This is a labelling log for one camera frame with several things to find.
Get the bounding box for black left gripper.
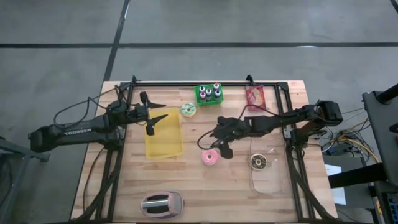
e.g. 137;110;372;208
125;91;169;137

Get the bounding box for red popcorn packet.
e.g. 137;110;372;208
245;85;267;112

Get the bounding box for pink frosted toy donut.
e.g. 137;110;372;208
200;148;220;167

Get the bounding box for green frosted toy donut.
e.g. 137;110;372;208
181;102;197;118

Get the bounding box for yellow translucent plastic bin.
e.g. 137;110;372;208
144;107;185;160

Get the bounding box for green plastic basket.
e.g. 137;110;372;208
193;83;224;106

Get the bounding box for clear plastic bin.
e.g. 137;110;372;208
249;138;293;195

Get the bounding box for pink toy toaster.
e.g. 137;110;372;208
139;190;185;218

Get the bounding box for black adapter box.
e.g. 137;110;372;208
307;129;328;138

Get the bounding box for black power strip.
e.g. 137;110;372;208
326;143;348;156

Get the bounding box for white paper sheet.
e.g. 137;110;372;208
324;164;347;206

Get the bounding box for black support beam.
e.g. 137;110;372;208
328;162;389;189

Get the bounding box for grey metal stand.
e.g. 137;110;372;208
0;135;50;224

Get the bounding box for dark grey side table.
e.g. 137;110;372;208
361;90;398;187

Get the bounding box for dark equipment box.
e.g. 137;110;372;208
371;181;398;224

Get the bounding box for black pole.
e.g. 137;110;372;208
375;83;398;104

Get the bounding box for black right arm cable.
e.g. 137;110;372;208
197;104;280;151

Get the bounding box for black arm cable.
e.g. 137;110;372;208
197;104;280;151
53;83;131;128

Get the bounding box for black aluminium table frame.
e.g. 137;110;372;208
74;79;338;223

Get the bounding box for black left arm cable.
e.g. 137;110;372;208
53;83;131;128

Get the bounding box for brown cable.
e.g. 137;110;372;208
82;146;106;214

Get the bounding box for yellow cable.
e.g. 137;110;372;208
337;132;381;165

